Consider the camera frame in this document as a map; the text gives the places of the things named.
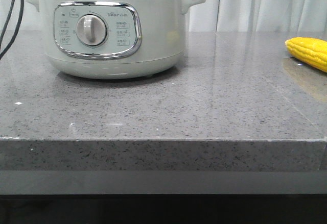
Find yellow corn cob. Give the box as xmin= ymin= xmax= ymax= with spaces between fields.
xmin=285 ymin=37 xmax=326 ymax=72

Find pale green electric cooking pot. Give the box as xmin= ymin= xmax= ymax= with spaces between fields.
xmin=26 ymin=0 xmax=206 ymax=80

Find white pleated curtain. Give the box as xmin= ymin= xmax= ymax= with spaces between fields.
xmin=0 ymin=0 xmax=327 ymax=33

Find black cable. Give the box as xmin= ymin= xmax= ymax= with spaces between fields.
xmin=0 ymin=0 xmax=24 ymax=59

